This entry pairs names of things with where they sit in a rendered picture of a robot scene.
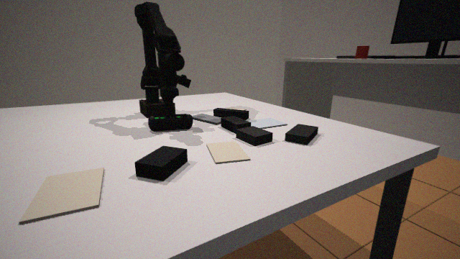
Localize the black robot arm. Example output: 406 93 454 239
134 2 191 104

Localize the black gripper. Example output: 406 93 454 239
159 69 179 112

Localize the beige flat square plate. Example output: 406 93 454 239
19 168 104 224

